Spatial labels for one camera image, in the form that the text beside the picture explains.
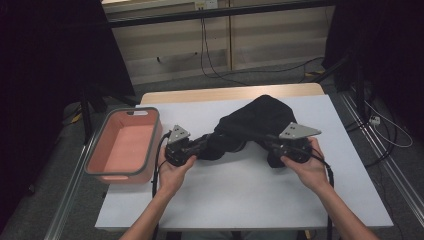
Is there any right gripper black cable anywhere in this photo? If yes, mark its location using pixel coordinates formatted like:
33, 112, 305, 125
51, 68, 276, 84
309, 154, 335, 240

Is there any black knit vest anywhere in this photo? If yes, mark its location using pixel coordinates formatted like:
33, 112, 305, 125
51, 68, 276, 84
196, 94, 299, 169

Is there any white table mat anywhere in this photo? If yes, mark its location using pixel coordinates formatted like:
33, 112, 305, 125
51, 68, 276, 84
94, 94, 394, 232

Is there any pink basket with grey rim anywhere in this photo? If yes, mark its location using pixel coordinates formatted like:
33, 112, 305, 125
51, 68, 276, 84
83, 106, 164, 185

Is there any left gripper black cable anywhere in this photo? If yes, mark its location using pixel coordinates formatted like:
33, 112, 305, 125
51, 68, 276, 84
151, 131, 173, 240

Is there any black stand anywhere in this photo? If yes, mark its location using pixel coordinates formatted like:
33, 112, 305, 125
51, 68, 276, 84
79, 87, 111, 145
313, 53, 368, 123

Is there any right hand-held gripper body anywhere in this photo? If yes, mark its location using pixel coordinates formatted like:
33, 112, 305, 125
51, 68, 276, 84
270, 122, 323, 165

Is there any black floor cable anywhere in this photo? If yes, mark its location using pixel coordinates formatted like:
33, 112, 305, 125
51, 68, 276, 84
344, 109, 400, 168

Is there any white wall socket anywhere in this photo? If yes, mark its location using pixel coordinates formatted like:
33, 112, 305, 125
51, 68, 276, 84
194, 0, 219, 10

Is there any black curtain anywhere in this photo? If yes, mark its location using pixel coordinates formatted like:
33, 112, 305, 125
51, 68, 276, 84
0, 0, 136, 231
321, 0, 424, 141

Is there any white floor cable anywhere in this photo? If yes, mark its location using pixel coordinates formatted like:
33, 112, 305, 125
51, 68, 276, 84
364, 99, 414, 149

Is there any person's left hand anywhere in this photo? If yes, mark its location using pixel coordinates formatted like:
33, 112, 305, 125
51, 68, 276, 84
157, 143, 198, 198

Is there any black wall cable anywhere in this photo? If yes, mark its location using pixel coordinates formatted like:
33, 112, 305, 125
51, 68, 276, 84
202, 17, 326, 83
199, 17, 250, 87

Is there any person's right hand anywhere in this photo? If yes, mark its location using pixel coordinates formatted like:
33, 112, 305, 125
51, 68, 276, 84
280, 136, 332, 195

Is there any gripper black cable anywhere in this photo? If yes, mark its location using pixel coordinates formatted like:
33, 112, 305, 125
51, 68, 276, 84
151, 131, 173, 240
309, 154, 335, 240

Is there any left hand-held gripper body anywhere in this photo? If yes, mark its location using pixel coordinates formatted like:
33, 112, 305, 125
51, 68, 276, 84
164, 124, 202, 168

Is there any black metal beam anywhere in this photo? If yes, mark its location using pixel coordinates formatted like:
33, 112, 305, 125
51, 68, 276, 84
106, 0, 336, 29

